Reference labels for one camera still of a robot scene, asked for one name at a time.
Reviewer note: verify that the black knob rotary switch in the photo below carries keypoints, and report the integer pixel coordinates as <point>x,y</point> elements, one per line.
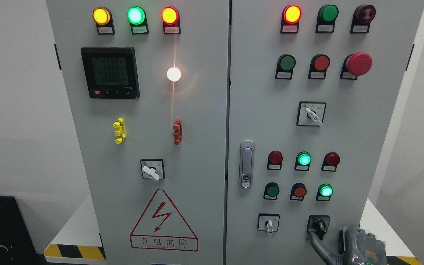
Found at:
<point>318,224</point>

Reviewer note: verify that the red terminal connector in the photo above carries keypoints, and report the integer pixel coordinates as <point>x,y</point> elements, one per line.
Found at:
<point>177,131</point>

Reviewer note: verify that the dark red indicator left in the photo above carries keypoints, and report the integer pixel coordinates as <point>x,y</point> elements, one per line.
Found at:
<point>275,160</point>

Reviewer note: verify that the dark red indicator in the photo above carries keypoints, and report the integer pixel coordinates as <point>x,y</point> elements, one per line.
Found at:
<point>275,160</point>
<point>330,162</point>

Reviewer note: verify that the white lit indicator light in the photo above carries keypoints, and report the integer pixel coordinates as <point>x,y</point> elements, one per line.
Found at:
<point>174,74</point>

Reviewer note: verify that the grey left cabinet door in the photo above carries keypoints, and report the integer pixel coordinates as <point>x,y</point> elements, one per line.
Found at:
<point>194,169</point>

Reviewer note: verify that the grey cabinet door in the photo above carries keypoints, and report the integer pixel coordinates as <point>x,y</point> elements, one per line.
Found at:
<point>264,109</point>
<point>194,169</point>

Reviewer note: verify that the green push button lower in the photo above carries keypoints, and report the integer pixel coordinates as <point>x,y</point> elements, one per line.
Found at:
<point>271,191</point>

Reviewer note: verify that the green push button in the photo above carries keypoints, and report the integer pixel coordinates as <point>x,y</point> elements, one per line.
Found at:
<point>285,66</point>
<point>271,191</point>

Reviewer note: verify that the yellow terminal connector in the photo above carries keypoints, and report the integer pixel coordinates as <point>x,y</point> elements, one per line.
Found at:
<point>119,130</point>

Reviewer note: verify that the green lit indicator middle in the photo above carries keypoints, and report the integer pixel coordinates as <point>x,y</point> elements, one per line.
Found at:
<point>303,161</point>

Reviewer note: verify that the green push button upper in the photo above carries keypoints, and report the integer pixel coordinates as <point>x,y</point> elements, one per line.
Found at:
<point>285,66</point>

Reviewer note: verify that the red push button lower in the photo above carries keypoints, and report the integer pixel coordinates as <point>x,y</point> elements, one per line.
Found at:
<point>298,192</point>

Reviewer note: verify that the red push button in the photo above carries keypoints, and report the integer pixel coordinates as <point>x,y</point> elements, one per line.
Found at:
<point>298,192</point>
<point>318,67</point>

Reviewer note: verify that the red electrical hazard sticker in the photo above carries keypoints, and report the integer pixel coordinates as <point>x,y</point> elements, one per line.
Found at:
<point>162,227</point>

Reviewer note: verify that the grey right cabinet door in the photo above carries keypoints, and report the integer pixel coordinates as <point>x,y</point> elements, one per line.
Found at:
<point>264,109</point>

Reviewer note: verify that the black digital power meter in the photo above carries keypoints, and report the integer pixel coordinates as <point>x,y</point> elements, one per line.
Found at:
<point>111,72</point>

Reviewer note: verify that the dark red indicator right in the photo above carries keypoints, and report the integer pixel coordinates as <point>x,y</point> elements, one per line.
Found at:
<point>330,162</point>

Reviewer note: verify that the red-rimmed lit indicator light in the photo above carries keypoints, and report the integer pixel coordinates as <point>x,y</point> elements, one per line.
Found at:
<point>171,21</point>

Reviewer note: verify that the green lit button lower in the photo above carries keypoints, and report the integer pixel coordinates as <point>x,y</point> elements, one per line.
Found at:
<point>324,192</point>

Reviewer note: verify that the red push button upper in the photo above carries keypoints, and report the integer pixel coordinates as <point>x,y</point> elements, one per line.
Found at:
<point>318,67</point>

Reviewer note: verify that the green lit indicator light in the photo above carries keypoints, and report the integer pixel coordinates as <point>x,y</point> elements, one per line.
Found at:
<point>138,21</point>

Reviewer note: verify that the red-rimmed lit light right door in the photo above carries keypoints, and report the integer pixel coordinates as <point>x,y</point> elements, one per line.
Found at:
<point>291,16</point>

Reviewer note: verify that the red emergency stop button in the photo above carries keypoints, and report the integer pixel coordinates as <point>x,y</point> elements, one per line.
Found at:
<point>356,65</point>

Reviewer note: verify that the yellow indicator light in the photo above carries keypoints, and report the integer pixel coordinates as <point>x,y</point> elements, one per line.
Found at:
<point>104,21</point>

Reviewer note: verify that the green unlit indicator top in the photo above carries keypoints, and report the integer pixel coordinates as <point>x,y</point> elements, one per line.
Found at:
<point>326,18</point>

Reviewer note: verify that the white platform with hazard stripes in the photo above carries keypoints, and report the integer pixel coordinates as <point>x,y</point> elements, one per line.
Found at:
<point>79,240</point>

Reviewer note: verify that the dark red buzzer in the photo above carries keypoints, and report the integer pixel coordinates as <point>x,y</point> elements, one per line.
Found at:
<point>362,18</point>

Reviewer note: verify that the black box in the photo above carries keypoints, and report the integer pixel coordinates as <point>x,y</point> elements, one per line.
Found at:
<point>16,247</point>

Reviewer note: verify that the silver door handle lock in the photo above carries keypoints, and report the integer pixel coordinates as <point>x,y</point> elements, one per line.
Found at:
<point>246,167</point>

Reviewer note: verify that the white-handled selector switch left door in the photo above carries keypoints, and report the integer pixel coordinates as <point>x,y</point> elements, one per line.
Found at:
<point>152,169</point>

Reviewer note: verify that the white-handled selector switch upper right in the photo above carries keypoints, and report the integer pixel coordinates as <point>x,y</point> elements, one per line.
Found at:
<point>311,113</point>

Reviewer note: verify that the white-handled selector switch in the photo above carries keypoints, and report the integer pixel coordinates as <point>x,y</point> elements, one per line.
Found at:
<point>268,223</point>
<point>311,113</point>

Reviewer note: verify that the white-handled selector switch lower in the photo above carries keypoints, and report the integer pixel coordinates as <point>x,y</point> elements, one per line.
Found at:
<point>268,223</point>

